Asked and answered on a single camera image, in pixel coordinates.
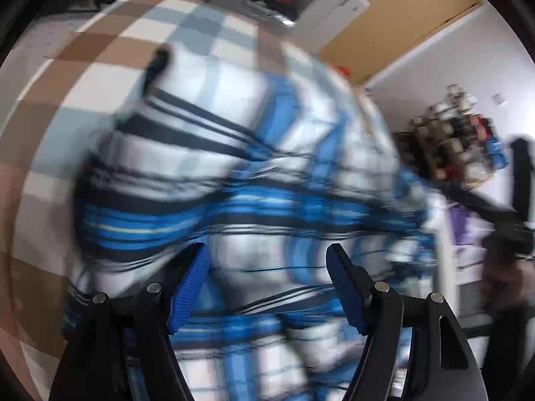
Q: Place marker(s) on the checked bed sheet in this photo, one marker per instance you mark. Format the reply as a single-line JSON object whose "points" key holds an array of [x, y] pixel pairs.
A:
{"points": [[104, 50]]}

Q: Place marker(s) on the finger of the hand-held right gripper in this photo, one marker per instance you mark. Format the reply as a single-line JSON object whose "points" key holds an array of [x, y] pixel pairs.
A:
{"points": [[480, 204], [520, 175]]}

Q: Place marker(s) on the wooden door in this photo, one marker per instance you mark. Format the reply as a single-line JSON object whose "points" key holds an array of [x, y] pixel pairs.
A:
{"points": [[397, 21]]}

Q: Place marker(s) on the blue plaid shirt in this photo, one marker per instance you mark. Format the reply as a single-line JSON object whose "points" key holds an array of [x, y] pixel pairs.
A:
{"points": [[250, 175]]}

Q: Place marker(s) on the purple bag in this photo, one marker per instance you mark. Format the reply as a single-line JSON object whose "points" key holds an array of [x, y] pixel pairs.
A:
{"points": [[462, 225]]}

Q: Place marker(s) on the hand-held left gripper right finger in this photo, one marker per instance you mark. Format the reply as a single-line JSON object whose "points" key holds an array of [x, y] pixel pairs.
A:
{"points": [[347, 288]]}

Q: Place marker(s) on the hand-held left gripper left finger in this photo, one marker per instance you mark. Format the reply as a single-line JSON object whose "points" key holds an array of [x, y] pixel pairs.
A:
{"points": [[192, 284]]}

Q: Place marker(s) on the grey mattress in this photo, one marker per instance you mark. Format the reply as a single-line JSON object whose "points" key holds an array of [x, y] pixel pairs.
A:
{"points": [[50, 37]]}

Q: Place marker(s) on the white suitcase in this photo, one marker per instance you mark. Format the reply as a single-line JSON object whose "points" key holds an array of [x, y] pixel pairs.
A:
{"points": [[334, 8]]}

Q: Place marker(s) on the person's right hand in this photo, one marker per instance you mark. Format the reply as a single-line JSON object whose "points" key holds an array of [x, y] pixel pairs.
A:
{"points": [[503, 280]]}

